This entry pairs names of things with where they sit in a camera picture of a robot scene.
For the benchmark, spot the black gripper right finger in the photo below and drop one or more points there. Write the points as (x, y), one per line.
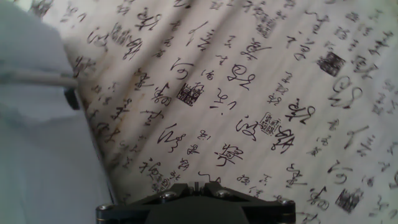
(267, 213)

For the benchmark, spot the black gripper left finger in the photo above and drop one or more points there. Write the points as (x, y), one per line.
(124, 213)

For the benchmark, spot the silver microwave door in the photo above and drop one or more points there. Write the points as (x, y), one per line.
(46, 161)

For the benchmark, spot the silver microwave body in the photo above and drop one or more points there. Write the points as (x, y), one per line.
(28, 40)

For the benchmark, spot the beige calligraphy print cloth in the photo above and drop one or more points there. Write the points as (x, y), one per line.
(233, 93)

